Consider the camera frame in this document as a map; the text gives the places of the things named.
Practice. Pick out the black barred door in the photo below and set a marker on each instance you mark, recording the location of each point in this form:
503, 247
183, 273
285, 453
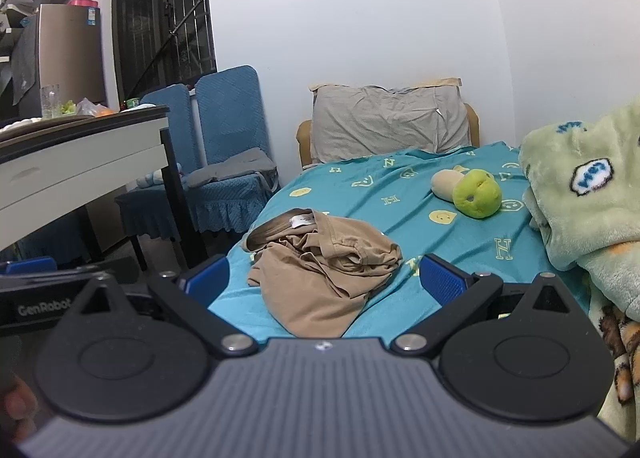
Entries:
160, 27

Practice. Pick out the green and beige plush toy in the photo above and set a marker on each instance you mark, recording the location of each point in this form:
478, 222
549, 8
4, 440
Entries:
475, 195

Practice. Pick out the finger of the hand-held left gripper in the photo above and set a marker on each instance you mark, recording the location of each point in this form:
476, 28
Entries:
27, 266

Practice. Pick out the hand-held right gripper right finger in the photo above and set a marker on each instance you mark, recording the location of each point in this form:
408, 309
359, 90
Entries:
442, 283

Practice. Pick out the grey pillow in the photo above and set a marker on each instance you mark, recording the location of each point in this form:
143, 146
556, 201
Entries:
380, 122

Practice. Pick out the tan t-shirt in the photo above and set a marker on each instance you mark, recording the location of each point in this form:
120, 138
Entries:
310, 298

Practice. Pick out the pink lid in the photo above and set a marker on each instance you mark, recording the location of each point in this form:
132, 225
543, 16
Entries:
82, 2

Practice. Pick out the grey seat cushion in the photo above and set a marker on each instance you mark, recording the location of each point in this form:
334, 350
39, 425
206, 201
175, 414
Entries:
230, 167

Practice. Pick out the green can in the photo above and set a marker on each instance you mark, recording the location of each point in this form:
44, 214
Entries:
133, 103

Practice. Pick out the clear plastic bag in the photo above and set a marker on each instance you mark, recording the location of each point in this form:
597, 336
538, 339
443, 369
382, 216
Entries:
87, 106

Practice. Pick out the tan headboard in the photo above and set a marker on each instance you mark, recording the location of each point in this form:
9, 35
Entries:
303, 142

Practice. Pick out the orange fruit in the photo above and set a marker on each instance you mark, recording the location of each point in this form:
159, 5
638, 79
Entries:
104, 112

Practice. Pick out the blue covered chair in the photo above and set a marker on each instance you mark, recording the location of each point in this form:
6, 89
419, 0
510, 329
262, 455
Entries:
167, 100
227, 112

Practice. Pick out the clear glass cup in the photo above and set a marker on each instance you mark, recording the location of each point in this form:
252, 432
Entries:
50, 102

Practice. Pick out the teal printed bed sheet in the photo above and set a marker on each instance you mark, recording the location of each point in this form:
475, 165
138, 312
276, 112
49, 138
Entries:
380, 177

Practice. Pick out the pale green fleece blanket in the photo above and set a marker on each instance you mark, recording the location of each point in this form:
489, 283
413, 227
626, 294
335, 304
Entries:
580, 218

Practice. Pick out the champagne refrigerator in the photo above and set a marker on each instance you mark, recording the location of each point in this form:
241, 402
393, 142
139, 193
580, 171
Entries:
70, 52

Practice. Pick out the person's left hand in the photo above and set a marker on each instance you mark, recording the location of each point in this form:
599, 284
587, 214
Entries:
17, 405

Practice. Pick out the white table with dark top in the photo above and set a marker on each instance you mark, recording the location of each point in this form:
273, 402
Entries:
75, 152

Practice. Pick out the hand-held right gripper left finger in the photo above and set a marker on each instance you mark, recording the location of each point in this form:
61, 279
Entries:
205, 280

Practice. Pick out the pale blue soft toy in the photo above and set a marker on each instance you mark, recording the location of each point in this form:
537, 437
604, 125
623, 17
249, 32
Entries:
150, 179

